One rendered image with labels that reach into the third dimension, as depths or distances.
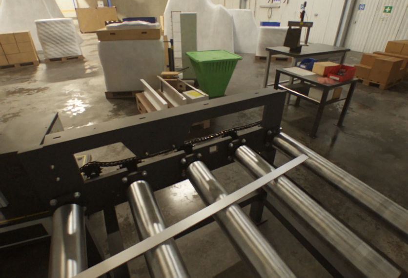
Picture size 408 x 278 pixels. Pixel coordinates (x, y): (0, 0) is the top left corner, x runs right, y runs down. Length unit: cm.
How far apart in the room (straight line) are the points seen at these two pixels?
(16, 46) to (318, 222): 883
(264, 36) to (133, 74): 467
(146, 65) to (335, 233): 388
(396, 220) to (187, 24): 422
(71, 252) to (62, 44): 833
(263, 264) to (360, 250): 34
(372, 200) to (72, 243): 118
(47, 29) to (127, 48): 501
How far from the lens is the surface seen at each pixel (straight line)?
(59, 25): 889
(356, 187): 118
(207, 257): 181
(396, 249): 235
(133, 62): 426
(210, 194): 94
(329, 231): 95
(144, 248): 81
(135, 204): 95
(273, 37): 758
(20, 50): 894
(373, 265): 94
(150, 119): 96
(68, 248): 91
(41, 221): 201
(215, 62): 345
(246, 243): 82
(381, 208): 116
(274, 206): 171
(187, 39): 460
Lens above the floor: 160
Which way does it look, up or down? 30 degrees down
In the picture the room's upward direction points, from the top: straight up
